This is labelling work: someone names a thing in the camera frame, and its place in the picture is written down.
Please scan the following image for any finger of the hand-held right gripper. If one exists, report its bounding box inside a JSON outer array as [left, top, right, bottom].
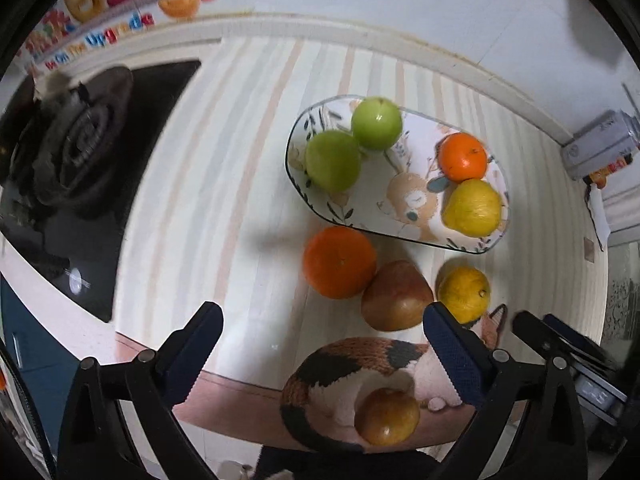
[[542, 313, 619, 372], [512, 310, 557, 358]]

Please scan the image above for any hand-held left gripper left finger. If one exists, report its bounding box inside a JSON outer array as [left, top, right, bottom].
[[56, 301, 224, 480]]

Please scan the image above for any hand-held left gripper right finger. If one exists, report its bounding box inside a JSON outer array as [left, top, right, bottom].
[[422, 301, 589, 480]]

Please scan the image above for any yellow citrus with stem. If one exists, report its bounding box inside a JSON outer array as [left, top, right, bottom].
[[436, 266, 492, 325]]

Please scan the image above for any brown pear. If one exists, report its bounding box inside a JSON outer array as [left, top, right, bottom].
[[361, 260, 435, 332]]

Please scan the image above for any cat shaped plate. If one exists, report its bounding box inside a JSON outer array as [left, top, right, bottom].
[[279, 304, 508, 453]]

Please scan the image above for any large orange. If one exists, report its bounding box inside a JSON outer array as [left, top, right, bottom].
[[302, 225, 378, 300]]

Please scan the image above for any oval bunny print plate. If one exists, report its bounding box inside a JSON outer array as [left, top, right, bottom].
[[285, 95, 511, 256]]

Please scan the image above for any yellow brown round fruit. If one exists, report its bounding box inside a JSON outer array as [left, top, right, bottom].
[[354, 388, 421, 447]]

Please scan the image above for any white paper sheet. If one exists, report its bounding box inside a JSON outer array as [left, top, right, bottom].
[[586, 184, 613, 252]]

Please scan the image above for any yellow lemon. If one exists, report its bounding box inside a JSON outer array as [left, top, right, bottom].
[[442, 179, 503, 237]]

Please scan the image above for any blue cabinet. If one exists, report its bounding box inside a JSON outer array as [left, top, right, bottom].
[[0, 274, 82, 458]]

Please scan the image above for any striped table mat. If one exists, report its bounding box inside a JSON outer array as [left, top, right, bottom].
[[114, 35, 610, 397]]

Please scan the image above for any small orange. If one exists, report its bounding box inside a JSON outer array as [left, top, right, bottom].
[[438, 132, 488, 182]]

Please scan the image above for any white box appliance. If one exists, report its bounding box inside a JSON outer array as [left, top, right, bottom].
[[560, 109, 640, 181]]

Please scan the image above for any green apple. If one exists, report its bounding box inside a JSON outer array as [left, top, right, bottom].
[[305, 130, 362, 192], [351, 97, 404, 151]]

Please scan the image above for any black glass gas stove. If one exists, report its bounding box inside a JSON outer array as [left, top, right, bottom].
[[0, 59, 202, 324]]

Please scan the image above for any black stove burner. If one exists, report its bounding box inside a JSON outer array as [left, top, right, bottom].
[[9, 66, 136, 218]]

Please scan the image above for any colourful wall sticker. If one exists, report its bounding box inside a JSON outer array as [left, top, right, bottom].
[[19, 0, 224, 72]]

